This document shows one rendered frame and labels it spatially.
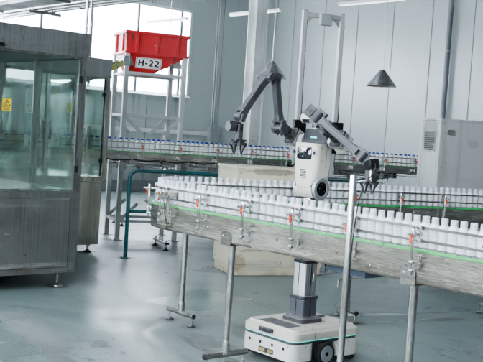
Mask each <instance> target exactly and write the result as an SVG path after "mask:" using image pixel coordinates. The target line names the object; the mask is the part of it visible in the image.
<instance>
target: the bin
mask: <svg viewBox="0 0 483 362"><path fill-rule="evenodd" d="M328 270H329V271H332V272H329V273H319V274H334V273H342V274H343V270H344V268H342V267H338V266H332V265H328ZM317 275H318V274H313V282H314V280H315V278H316V277H317ZM350 275H352V276H355V277H358V278H350V279H363V278H365V279H367V278H376V277H383V276H380V275H376V274H370V273H366V272H362V271H356V270H352V269H350ZM341 280H343V279H338V284H337V287H339V285H340V283H341Z"/></svg>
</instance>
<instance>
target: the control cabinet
mask: <svg viewBox="0 0 483 362"><path fill-rule="evenodd" d="M417 187H421V191H423V187H427V192H428V188H430V187H432V188H433V191H434V188H435V187H438V191H439V192H440V187H443V188H444V192H445V191H446V188H450V192H451V188H456V191H457V188H460V189H461V192H462V189H466V193H468V189H472V193H473V192H474V189H477V190H478V193H479V190H483V121H475V120H474V119H473V121H470V120H461V119H444V118H443V117H442V118H422V119H421V120H420V139H419V149H418V168H417V178H416V189H415V191H416V190H417Z"/></svg>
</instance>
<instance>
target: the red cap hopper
mask: <svg viewBox="0 0 483 362"><path fill-rule="evenodd" d="M113 36H114V37H115V46H114V53H112V55H113V56H114V61H116V56H117V55H126V56H129V60H130V56H131V57H132V61H133V66H131V65H124V66H121V67H120V68H121V70H122V71H121V72H118V69H115V70H113V76H112V89H111V114H110V127H109V136H110V137H111V140H113V137H114V131H115V119H116V121H117V122H118V123H119V124H120V125H121V126H120V137H122V141H124V137H125V135H126V133H130V131H129V130H128V128H127V127H126V122H127V121H128V122H129V123H130V124H131V125H132V126H133V127H134V128H135V129H136V130H137V132H138V133H139V134H140V135H141V134H143V133H142V131H141V130H140V129H139V128H138V127H137V125H136V124H135V123H134V122H133V121H132V120H131V119H130V117H135V118H146V119H163V120H162V121H161V122H160V123H159V124H158V125H156V127H155V128H154V129H152V130H151V131H150V132H149V133H148V134H149V135H151V134H153V133H154V132H155V131H156V130H157V129H158V128H159V127H160V126H161V125H163V124H164V123H165V131H164V132H163V133H162V135H163V136H164V140H165V143H167V140H170V130H171V129H173V128H174V127H175V126H176V125H177V124H178V136H177V141H180V144H182V140H183V122H184V110H185V87H186V75H187V62H188V59H189V57H188V56H187V53H188V40H189V39H190V36H184V35H177V34H164V33H157V32H144V31H137V30H130V29H125V30H122V31H120V32H116V33H113ZM180 61H182V66H181V75H173V68H174V64H175V63H177V62H180ZM167 67H168V75H166V74H158V73H157V72H159V71H161V70H163V69H165V68H167ZM118 76H123V89H122V102H121V113H116V93H117V80H118ZM129 77H134V78H150V79H159V80H167V100H166V112H165V116H155V115H144V114H133V113H127V98H128V85H129ZM173 80H180V101H179V114H178V117H174V116H171V104H172V91H173ZM117 116H120V117H121V120H120V119H119V118H118V117H117ZM170 120H177V121H176V122H174V123H173V124H172V125H170ZM112 168H113V162H108V164H107V178H106V202H105V215H104V228H103V233H101V234H102V235H111V234H110V233H109V219H110V220H113V221H115V226H114V238H112V239H111V240H113V241H122V240H121V239H120V238H119V234H120V223H125V219H124V218H125V217H126V213H125V214H123V215H121V205H122V204H123V203H124V202H125V201H126V199H125V198H124V199H123V200H121V197H122V185H123V171H124V163H123V162H119V163H118V176H117V189H116V206H115V207H114V208H113V209H112V210H111V211H110V205H111V181H112ZM114 211H116V213H115V215H112V213H113V212H114ZM129 218H151V216H150V215H129ZM129 222H130V223H150V220H129Z"/></svg>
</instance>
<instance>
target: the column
mask: <svg viewBox="0 0 483 362"><path fill-rule="evenodd" d="M266 22H267V0H249V16H248V27H247V49H246V61H245V72H244V94H243V102H244V101H245V100H246V99H247V97H248V95H249V94H250V93H251V92H252V90H253V88H254V87H255V85H256V84H257V83H258V81H259V79H258V78H256V77H257V75H258V74H259V73H260V72H261V71H262V70H263V65H264V54H265V33H266ZM261 98H262V94H260V96H259V98H258V99H257V100H256V101H255V103H254V105H253V106H252V107H251V109H250V111H249V113H248V114H247V115H248V116H247V117H246V120H245V122H242V124H243V125H244V128H243V139H244V140H246V142H245V143H247V148H249V145H252V148H254V145H257V148H258V142H259V121H260V109H261Z"/></svg>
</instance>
